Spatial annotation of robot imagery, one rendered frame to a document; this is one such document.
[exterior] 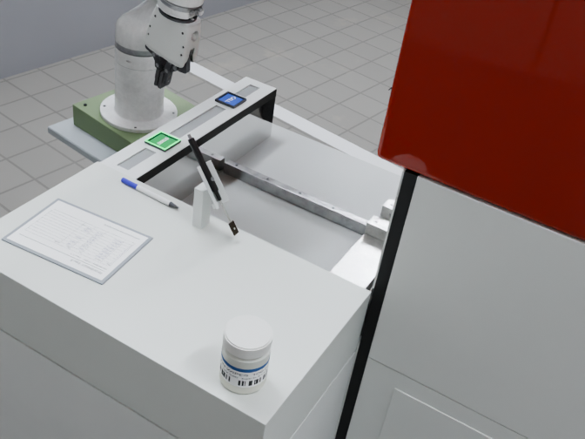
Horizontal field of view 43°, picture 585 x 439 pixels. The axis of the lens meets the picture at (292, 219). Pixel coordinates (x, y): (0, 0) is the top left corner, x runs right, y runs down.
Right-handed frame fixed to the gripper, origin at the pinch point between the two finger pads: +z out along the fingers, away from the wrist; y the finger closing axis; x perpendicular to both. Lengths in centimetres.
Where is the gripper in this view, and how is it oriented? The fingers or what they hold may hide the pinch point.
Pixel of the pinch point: (163, 77)
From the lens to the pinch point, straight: 155.7
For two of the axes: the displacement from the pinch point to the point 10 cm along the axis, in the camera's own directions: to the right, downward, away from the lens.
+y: -8.1, -5.5, 2.1
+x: -5.0, 4.6, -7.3
